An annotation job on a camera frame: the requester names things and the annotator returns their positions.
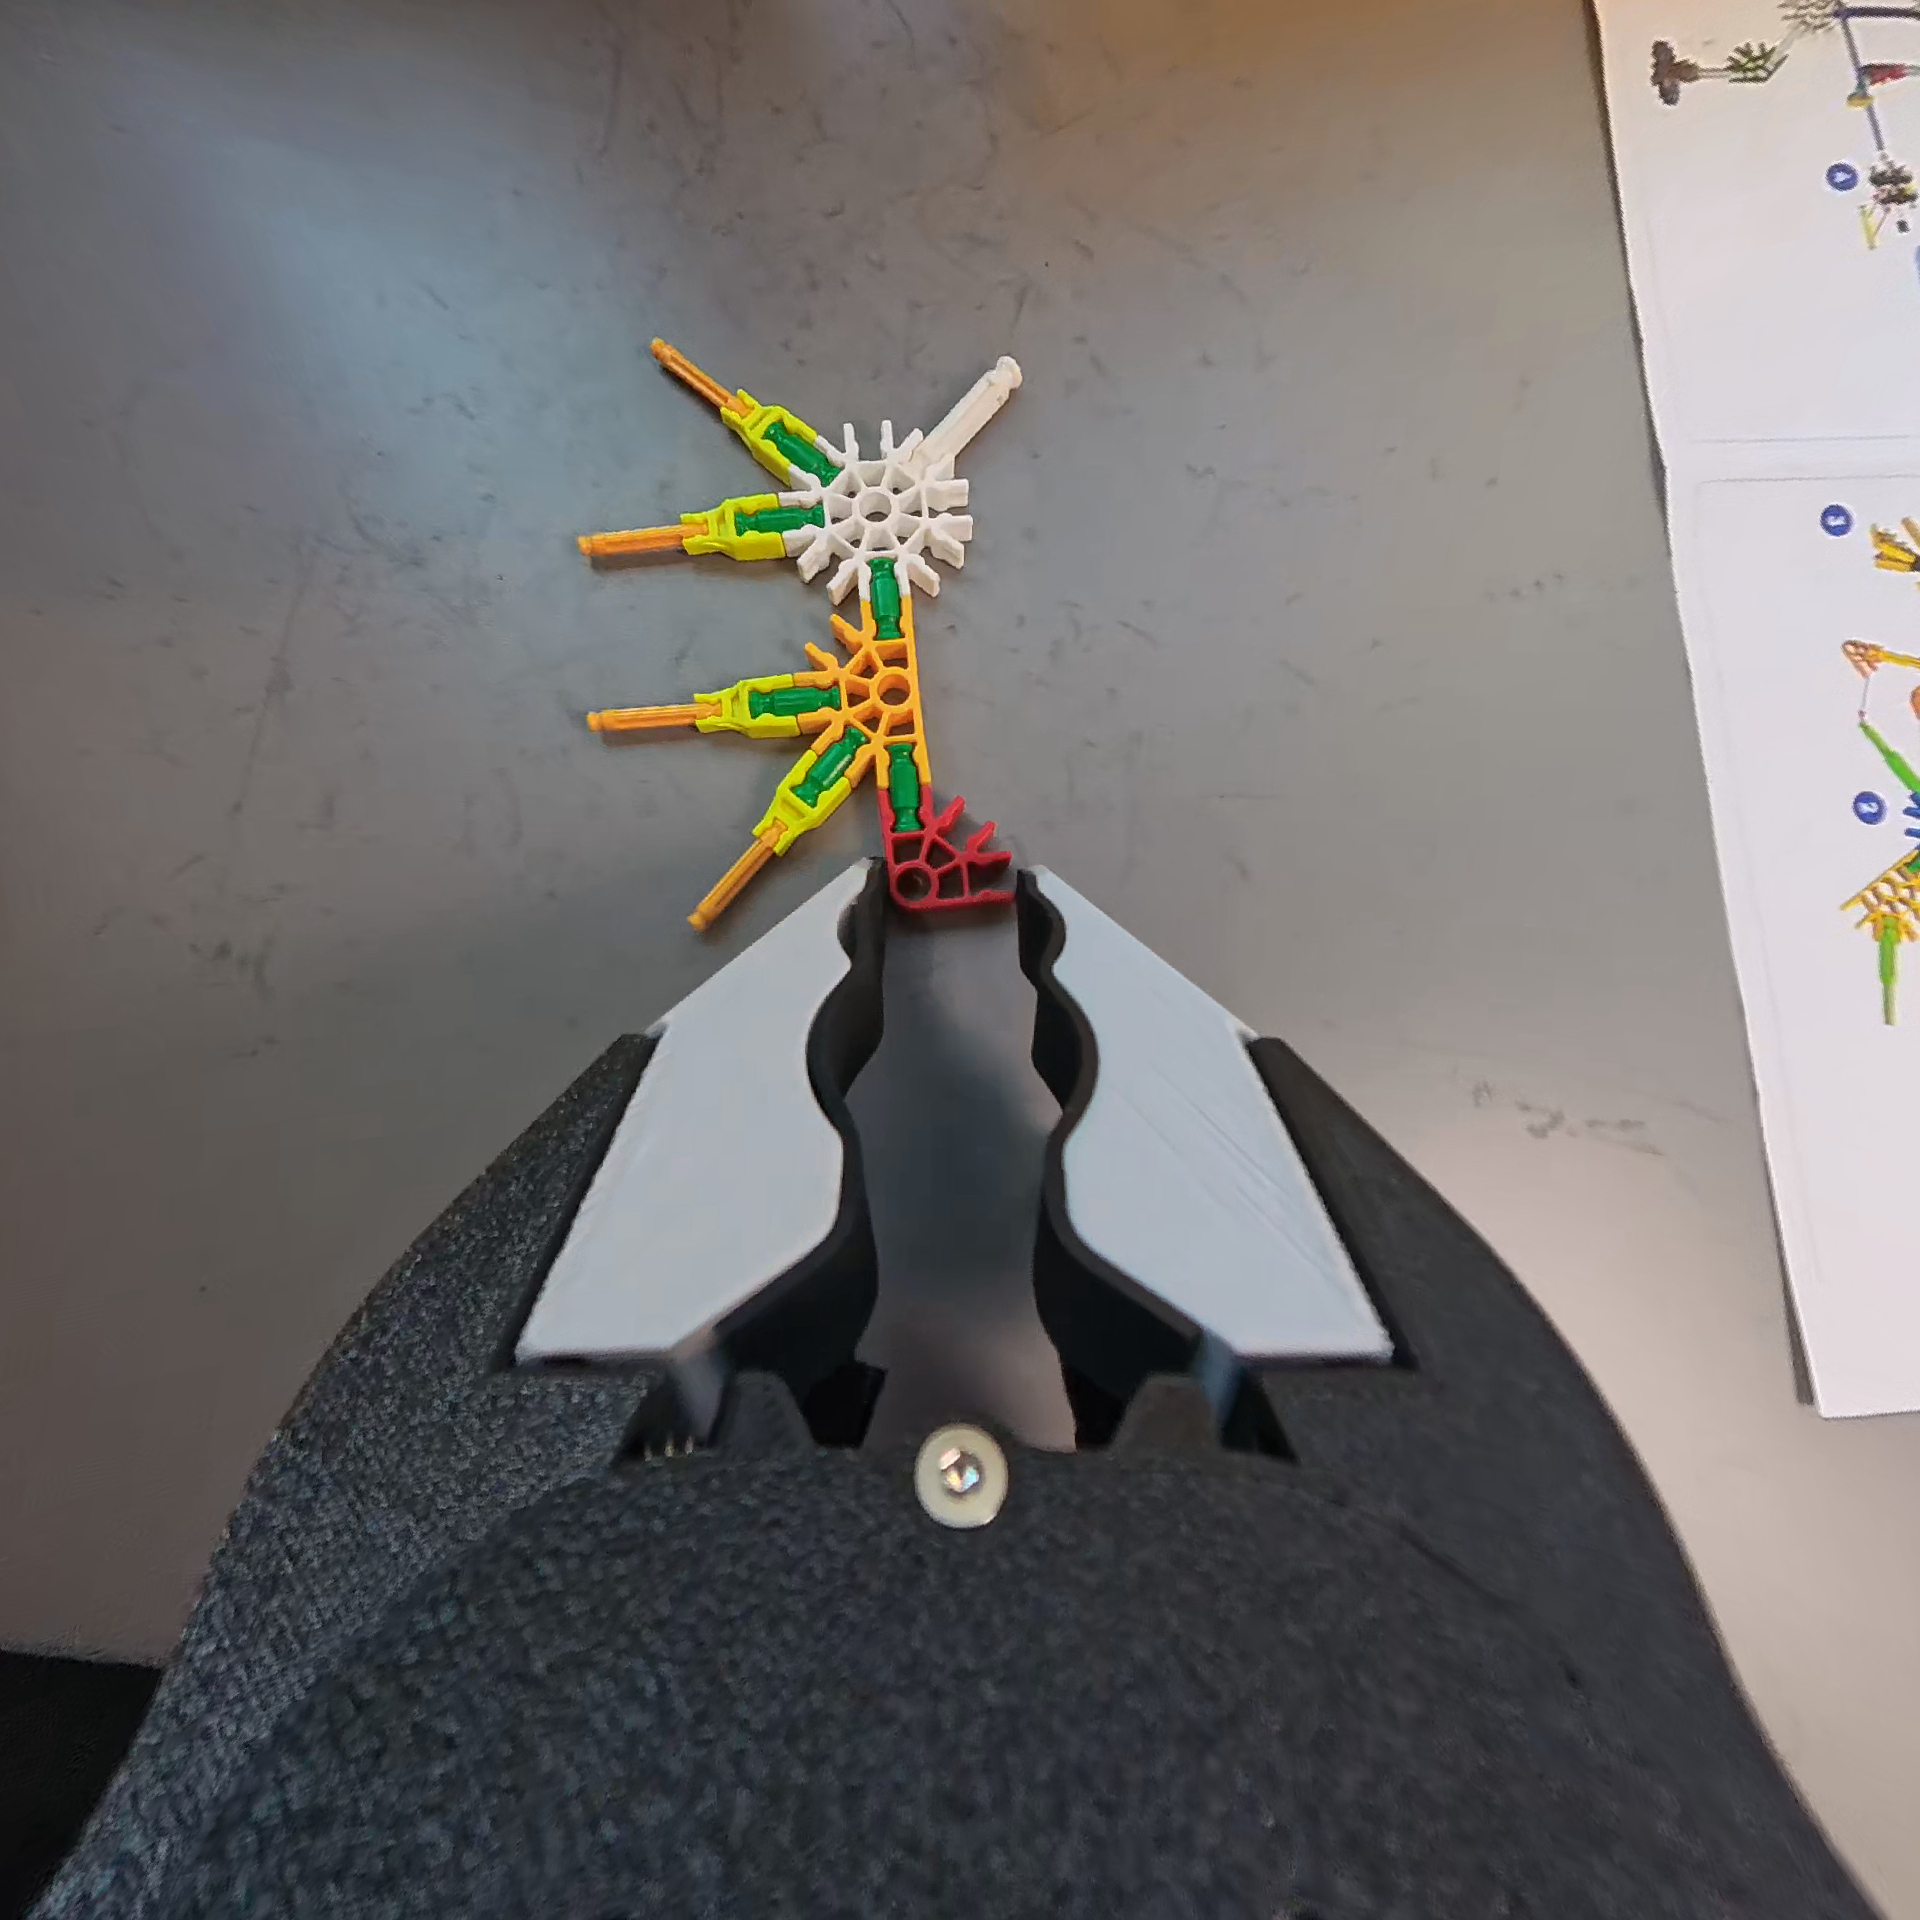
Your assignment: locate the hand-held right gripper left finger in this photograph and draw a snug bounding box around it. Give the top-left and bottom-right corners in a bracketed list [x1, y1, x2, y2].
[515, 855, 902, 1450]

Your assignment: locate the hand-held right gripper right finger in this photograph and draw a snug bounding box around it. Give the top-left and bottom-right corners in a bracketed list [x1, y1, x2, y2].
[1012, 863, 1401, 1454]

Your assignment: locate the colourful construction toy model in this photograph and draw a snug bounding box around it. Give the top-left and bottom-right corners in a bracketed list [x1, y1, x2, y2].
[577, 335, 1025, 934]

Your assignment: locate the grey desk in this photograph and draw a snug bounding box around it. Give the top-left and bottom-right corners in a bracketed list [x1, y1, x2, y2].
[0, 0, 1920, 1920]

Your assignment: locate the white folded instruction sheet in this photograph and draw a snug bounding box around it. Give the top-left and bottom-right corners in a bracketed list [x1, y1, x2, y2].
[1592, 0, 1920, 1420]

